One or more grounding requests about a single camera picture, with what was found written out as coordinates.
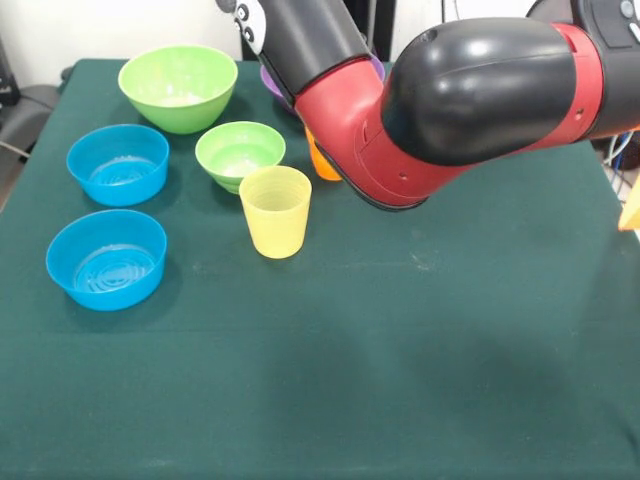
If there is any large orange bowl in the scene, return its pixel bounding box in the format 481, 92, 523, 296
617, 201, 640, 233

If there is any black office chair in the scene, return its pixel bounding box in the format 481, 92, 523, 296
0, 37, 69, 151

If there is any orange cup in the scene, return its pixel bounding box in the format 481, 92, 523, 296
304, 125, 344, 182

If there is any yellow cup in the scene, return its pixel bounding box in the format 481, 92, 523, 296
237, 165, 313, 260

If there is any large green bowl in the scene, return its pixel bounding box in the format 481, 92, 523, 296
117, 44, 239, 135

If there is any purple bowl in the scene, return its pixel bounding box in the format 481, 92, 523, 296
260, 53, 386, 119

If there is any light blue bowl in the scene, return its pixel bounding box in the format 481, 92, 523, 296
66, 123, 171, 208
45, 209, 168, 312

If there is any bundle of floor cables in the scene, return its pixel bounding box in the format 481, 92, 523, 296
599, 130, 640, 207

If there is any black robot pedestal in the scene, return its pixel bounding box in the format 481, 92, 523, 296
238, 0, 396, 62

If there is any small green bowl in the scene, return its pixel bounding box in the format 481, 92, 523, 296
194, 120, 287, 195

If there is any dark green tablecloth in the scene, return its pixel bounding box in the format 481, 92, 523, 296
0, 58, 640, 480

